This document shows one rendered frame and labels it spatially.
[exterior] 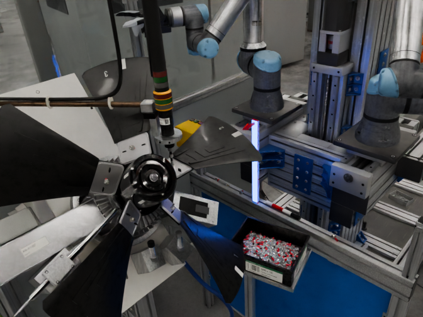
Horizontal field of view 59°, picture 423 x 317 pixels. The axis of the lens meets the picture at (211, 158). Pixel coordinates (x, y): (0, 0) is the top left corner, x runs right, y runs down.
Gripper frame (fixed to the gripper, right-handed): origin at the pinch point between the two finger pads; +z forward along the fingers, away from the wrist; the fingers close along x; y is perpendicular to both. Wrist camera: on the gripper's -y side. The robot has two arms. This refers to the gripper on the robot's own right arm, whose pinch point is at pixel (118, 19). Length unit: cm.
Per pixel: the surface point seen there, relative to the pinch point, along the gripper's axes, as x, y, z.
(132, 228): -83, 24, 14
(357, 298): -99, 66, -50
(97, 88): -51, 2, 14
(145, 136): -68, 9, 5
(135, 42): 11.1, 14.0, -6.8
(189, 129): -31.8, 34.5, -16.3
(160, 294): -26, 143, 5
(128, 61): -48.9, -3.4, 4.3
